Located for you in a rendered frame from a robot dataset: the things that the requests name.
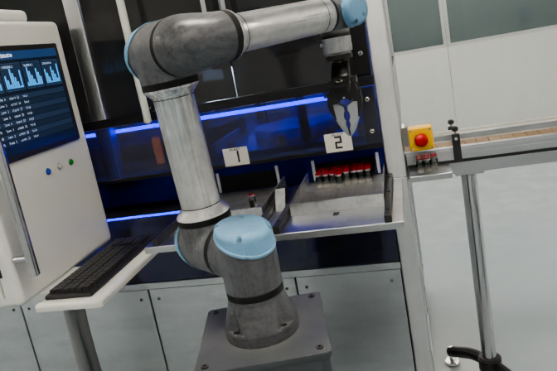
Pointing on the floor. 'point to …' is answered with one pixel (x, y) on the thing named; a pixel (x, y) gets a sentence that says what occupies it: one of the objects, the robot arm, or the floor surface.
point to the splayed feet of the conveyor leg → (473, 358)
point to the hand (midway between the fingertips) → (349, 131)
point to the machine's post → (394, 154)
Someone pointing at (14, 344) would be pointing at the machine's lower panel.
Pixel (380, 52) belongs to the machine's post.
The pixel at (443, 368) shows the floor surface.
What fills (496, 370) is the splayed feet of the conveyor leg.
